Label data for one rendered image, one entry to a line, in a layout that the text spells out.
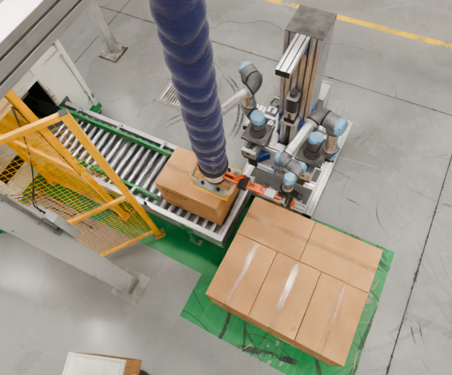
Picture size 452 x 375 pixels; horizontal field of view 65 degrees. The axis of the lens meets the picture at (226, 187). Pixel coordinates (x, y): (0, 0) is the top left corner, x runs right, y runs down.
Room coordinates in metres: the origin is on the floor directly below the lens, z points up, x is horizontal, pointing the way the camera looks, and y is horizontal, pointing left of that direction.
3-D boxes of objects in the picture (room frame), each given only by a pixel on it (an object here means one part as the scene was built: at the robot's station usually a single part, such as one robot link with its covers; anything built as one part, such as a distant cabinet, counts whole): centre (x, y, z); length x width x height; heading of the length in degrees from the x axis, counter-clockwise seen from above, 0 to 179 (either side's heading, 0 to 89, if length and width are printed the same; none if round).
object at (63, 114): (1.28, 1.17, 1.05); 0.87 x 0.10 x 2.10; 105
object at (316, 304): (0.60, -0.43, 0.34); 1.20 x 1.00 x 0.40; 53
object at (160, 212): (1.70, 1.06, 0.50); 2.31 x 0.05 x 0.19; 53
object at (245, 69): (1.86, -0.32, 1.41); 0.15 x 0.12 x 0.55; 17
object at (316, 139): (1.42, -0.76, 1.20); 0.13 x 0.12 x 0.14; 38
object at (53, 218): (0.97, 1.07, 1.62); 0.20 x 0.05 x 0.30; 53
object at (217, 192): (1.26, 0.12, 1.10); 0.34 x 0.10 x 0.05; 53
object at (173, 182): (1.47, 0.23, 0.75); 0.60 x 0.40 x 0.40; 54
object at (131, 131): (2.22, 0.67, 0.50); 2.31 x 0.05 x 0.19; 53
